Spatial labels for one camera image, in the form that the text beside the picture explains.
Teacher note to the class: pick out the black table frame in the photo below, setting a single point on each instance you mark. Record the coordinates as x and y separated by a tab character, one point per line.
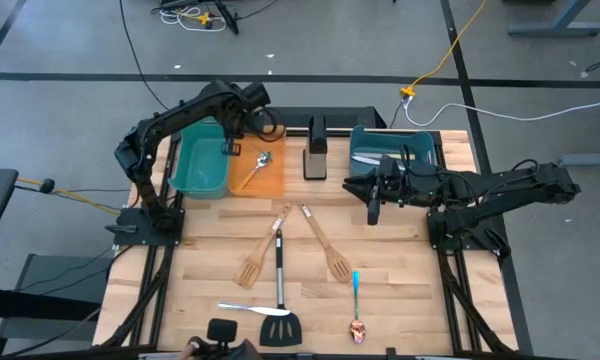
446	280

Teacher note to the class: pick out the blue-grey plastic bin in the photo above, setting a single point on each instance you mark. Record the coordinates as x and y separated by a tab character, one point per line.
370	140

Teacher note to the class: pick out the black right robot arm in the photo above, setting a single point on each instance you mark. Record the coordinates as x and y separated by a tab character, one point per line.
530	187

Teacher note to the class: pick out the green plastic bin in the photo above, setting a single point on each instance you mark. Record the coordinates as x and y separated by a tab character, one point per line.
200	165

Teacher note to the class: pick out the wooden slotted spatula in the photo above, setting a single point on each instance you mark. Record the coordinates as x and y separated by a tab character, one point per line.
339	265
250	272

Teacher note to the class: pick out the grey desk base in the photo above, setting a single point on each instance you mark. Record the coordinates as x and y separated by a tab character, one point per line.
555	28

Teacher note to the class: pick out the orange plastic bin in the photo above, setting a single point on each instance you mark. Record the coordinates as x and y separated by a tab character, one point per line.
270	185

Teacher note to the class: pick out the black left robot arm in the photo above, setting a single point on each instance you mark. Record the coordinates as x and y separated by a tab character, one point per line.
180	107

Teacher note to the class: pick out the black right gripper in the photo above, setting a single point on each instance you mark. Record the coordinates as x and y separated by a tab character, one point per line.
405	187

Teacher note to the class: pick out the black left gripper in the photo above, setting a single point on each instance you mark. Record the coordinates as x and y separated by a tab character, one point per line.
232	122

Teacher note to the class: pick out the black bar tool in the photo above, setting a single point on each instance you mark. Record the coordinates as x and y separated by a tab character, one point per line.
228	17

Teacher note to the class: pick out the black round knob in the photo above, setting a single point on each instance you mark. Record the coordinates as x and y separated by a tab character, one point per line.
46	186

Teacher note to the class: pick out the black camera on stand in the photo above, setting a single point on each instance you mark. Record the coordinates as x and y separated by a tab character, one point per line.
222	330

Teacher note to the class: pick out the grey desk foot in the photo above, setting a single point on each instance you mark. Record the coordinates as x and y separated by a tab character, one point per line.
590	160

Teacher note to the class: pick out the stainless steel table knife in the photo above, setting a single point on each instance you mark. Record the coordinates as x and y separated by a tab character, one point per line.
250	308

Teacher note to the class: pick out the yellow plug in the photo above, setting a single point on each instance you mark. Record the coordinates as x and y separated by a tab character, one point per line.
203	19

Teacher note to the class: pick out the person's hand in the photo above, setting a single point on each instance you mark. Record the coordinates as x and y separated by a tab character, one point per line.
190	350

